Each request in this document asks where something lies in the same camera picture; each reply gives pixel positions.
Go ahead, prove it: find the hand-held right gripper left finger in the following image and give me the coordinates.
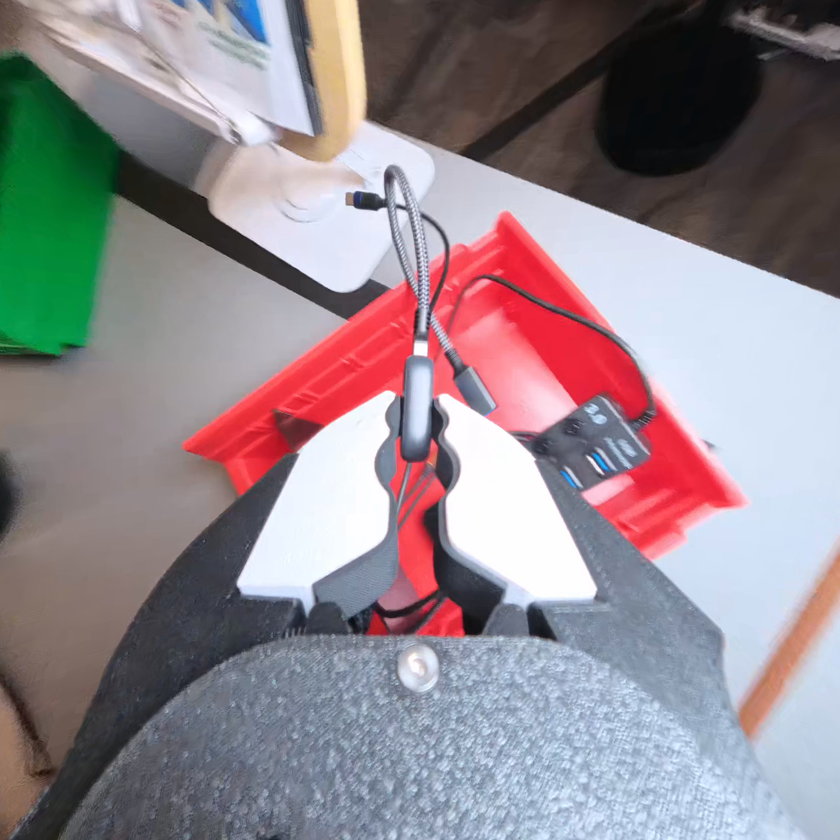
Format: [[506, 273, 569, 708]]
[[238, 392, 400, 614]]

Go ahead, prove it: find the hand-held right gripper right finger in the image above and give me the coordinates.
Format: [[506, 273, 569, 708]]
[[436, 395, 597, 627]]

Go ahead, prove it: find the red plastic bin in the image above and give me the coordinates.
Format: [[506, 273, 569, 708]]
[[182, 211, 749, 637]]

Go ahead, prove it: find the green plastic bin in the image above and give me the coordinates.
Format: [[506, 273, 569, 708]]
[[0, 52, 120, 358]]

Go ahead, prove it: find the black bin divider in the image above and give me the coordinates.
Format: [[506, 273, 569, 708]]
[[272, 408, 324, 452]]

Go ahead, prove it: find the black floor lamp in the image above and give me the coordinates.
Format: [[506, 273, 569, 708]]
[[594, 20, 765, 177]]

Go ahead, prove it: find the instruction sheet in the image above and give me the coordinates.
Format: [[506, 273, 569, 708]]
[[13, 0, 324, 144]]

